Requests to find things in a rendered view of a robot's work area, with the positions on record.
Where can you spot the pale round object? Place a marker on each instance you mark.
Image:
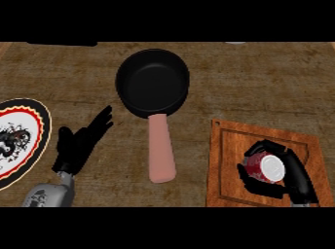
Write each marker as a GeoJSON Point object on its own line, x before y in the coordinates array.
{"type": "Point", "coordinates": [235, 42]}

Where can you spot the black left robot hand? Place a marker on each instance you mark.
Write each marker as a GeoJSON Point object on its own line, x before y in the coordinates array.
{"type": "Point", "coordinates": [75, 142]}

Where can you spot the brown wooden cutting board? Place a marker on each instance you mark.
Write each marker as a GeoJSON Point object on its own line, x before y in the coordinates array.
{"type": "Point", "coordinates": [227, 162]}

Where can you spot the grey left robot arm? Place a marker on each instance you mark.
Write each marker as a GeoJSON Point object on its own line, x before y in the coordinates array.
{"type": "Point", "coordinates": [49, 194]}

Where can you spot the white plate with dragon print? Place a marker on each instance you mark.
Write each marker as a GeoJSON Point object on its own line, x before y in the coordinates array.
{"type": "Point", "coordinates": [6, 146]}

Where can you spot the red can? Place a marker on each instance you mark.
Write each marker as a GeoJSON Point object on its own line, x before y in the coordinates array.
{"type": "Point", "coordinates": [266, 168]}

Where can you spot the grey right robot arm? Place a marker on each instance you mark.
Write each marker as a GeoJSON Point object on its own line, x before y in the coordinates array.
{"type": "Point", "coordinates": [303, 204]}

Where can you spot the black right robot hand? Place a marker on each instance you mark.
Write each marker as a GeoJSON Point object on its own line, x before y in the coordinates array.
{"type": "Point", "coordinates": [297, 175]}

